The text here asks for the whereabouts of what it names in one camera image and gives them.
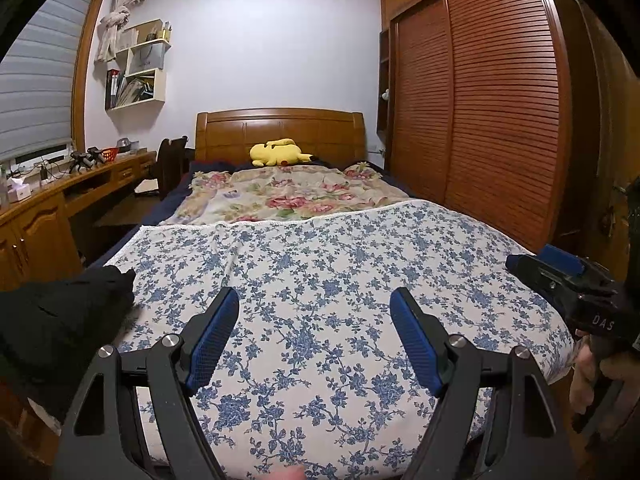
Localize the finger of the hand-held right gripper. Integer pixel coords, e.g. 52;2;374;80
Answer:
505;254;583;318
540;243;618;291

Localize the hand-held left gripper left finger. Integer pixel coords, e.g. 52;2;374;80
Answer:
52;286;241;480

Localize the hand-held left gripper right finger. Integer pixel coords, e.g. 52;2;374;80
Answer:
389;287;573;480

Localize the black buttoned coat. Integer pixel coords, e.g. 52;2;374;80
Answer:
0;264;137;356

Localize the person's right hand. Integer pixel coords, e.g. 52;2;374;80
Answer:
569;330;640;416

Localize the blue floral bed sheet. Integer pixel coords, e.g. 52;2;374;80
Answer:
92;199;576;480

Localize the wooden door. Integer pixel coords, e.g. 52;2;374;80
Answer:
575;0;640;281

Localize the pink floral blanket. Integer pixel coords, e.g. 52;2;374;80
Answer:
160;162;408;226

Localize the wooden louvred wardrobe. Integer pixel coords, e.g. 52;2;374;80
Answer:
376;0;581;253

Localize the dark wooden chair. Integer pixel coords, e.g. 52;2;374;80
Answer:
135;135;190;201

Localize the yellow plush toy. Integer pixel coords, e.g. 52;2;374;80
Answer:
249;137;313;168

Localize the wooden desk with cabinets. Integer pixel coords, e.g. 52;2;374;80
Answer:
0;149;158;461

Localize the wooden bed headboard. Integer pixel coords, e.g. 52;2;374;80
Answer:
195;108;366;166

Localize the black device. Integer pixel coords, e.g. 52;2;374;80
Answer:
70;147;107;173

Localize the stack of books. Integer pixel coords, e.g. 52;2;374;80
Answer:
117;76;156;106

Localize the white paper bag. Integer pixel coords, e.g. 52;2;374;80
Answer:
127;41;166;73

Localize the grey window blind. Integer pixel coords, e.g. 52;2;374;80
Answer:
0;0;96;161

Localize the tied beige curtain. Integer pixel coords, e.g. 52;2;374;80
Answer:
95;0;146;63

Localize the metal door handle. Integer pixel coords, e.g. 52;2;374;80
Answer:
612;180;640;241

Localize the white wall shelf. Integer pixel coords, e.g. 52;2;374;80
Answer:
104;19;172;111

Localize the wooden window frame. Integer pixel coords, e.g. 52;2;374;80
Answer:
70;0;108;148

